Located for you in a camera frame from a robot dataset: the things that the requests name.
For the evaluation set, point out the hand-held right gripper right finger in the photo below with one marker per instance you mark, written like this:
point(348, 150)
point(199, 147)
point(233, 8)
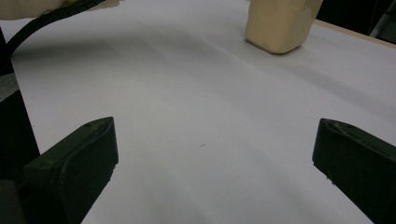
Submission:
point(364, 168)

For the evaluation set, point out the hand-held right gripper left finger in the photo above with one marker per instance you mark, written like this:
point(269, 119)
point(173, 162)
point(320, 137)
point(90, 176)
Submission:
point(74, 168)

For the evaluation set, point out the beige square cup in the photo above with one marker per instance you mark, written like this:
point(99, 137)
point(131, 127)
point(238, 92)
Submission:
point(280, 21)

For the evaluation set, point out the light wooden table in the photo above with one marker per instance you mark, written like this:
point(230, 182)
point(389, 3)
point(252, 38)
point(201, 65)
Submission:
point(358, 33)

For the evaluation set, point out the white table mat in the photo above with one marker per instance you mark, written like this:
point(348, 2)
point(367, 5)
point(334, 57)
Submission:
point(199, 93)

